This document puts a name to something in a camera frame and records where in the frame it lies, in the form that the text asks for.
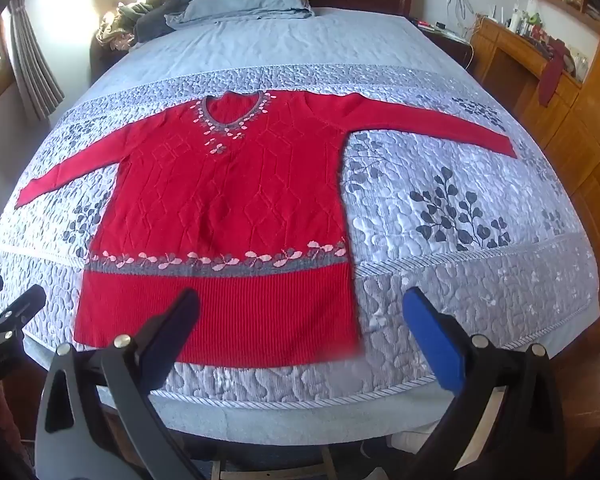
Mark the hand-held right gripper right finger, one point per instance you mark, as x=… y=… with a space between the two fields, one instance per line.
x=431 y=331

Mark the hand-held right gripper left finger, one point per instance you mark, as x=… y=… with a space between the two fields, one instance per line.
x=179 y=321

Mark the red knit sweater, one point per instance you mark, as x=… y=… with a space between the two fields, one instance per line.
x=230 y=200

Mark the pile of mixed clothes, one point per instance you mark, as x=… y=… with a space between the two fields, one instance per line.
x=117 y=27

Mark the grey leaf-print quilt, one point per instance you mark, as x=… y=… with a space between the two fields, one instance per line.
x=455 y=285

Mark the beige curtain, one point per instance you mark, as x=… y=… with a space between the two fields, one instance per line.
x=35 y=65

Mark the light wooden cabinet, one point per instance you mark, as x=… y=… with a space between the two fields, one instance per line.
x=570 y=120

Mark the dark wooden nightstand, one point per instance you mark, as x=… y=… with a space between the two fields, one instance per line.
x=450 y=45
x=105 y=60

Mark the dark red hanging cloth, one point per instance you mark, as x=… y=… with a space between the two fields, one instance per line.
x=552 y=75

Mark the white bottle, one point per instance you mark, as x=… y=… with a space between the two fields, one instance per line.
x=515 y=22

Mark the grey pillow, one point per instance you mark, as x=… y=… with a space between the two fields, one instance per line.
x=245 y=2

